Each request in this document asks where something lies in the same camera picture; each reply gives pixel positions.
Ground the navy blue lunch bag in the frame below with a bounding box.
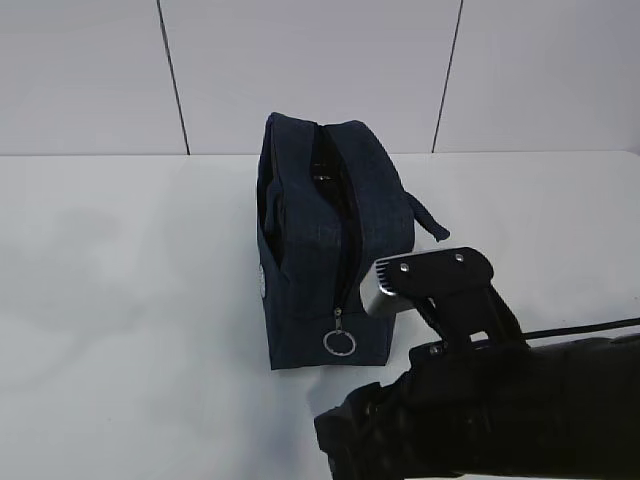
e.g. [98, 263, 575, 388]
[256, 113, 449, 370]

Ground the black camera cable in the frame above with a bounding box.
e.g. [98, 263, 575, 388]
[519, 315, 640, 339]

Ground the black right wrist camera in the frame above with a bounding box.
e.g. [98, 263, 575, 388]
[359, 247, 494, 318]

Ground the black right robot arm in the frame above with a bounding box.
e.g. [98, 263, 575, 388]
[314, 335, 639, 479]

